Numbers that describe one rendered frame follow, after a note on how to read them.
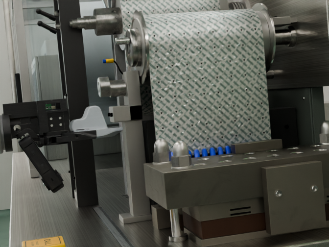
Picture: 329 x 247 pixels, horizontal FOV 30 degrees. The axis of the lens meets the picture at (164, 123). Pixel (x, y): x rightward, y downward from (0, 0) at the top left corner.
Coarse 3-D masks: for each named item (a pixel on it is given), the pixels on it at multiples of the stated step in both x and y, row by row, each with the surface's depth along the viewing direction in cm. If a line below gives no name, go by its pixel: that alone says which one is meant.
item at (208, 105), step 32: (224, 64) 120; (256, 64) 122; (160, 96) 117; (192, 96) 119; (224, 96) 120; (256, 96) 122; (160, 128) 117; (192, 128) 119; (224, 128) 120; (256, 128) 122
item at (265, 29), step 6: (258, 12) 125; (264, 18) 124; (138, 24) 120; (264, 24) 123; (264, 30) 123; (264, 36) 122; (264, 42) 123; (144, 48) 117; (264, 48) 123; (144, 54) 117; (264, 54) 124; (144, 60) 118
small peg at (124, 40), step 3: (117, 39) 119; (120, 39) 119; (123, 39) 119; (126, 39) 119; (129, 39) 119; (117, 42) 119; (120, 42) 119; (123, 42) 119; (126, 42) 120; (129, 42) 120
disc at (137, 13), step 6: (138, 12) 119; (132, 18) 125; (138, 18) 120; (132, 24) 126; (144, 24) 116; (144, 30) 116; (144, 36) 116; (144, 42) 116; (144, 66) 118; (144, 72) 119; (144, 78) 120
